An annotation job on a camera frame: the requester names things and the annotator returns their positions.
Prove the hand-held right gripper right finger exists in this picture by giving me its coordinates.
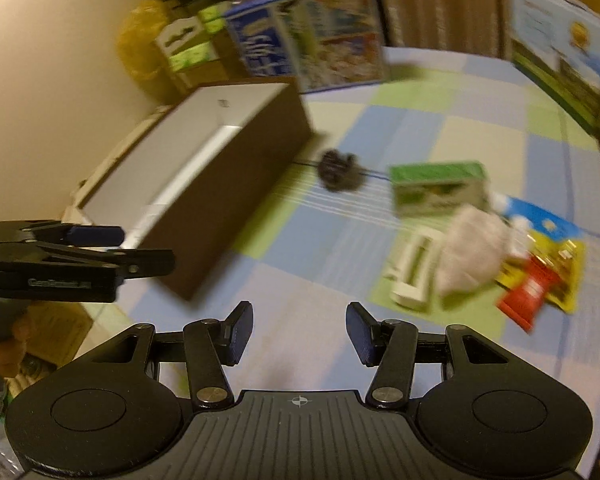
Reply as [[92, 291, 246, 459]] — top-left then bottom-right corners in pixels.
[[346, 302, 511, 408]]

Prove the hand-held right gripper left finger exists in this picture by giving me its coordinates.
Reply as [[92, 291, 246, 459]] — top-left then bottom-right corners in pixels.
[[87, 301, 255, 408]]

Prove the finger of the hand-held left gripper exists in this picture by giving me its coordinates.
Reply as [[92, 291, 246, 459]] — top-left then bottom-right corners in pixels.
[[10, 219, 127, 250], [0, 241, 176, 281]]

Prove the brown cardboard storage box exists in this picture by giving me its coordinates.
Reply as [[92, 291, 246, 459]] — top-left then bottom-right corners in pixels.
[[77, 81, 313, 301]]

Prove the white plastic bag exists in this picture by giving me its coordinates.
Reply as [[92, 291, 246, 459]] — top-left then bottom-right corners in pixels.
[[437, 205, 518, 296]]

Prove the green medicine box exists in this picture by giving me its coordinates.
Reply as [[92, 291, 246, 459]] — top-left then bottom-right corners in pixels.
[[389, 161, 491, 218]]

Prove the red snack packet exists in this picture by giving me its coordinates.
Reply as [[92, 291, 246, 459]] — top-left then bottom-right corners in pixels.
[[495, 255, 561, 333]]

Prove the yellow snack packet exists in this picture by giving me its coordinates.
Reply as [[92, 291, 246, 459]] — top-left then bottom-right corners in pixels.
[[497, 232, 586, 316]]

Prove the person's left hand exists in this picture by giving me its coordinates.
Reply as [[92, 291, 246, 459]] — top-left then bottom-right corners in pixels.
[[0, 317, 31, 378]]

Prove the white plastic holder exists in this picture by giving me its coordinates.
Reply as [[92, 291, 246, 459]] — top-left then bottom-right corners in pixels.
[[385, 225, 443, 311]]

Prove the checked tablecloth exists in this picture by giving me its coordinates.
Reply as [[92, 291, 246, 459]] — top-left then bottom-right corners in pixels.
[[115, 45, 600, 480]]

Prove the small black clip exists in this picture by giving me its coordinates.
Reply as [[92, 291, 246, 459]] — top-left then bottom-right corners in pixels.
[[317, 149, 363, 192]]

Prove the yellow plastic bag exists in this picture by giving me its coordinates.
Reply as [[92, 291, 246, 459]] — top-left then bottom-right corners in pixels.
[[117, 0, 173, 101]]

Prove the stack of green tissue packs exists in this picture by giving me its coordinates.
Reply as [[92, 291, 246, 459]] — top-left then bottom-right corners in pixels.
[[172, 2, 233, 73]]

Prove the cardboard box of tissues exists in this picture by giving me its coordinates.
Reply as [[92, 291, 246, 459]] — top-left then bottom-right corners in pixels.
[[165, 35, 246, 95]]

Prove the blue snack packet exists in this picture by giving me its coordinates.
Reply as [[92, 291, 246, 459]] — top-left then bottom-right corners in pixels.
[[500, 195, 583, 246]]

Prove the blue milk carton case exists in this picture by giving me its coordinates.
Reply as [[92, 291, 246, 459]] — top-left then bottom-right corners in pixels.
[[224, 0, 388, 93]]

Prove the light blue gift case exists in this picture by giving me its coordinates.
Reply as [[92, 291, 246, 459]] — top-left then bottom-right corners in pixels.
[[507, 0, 600, 136]]

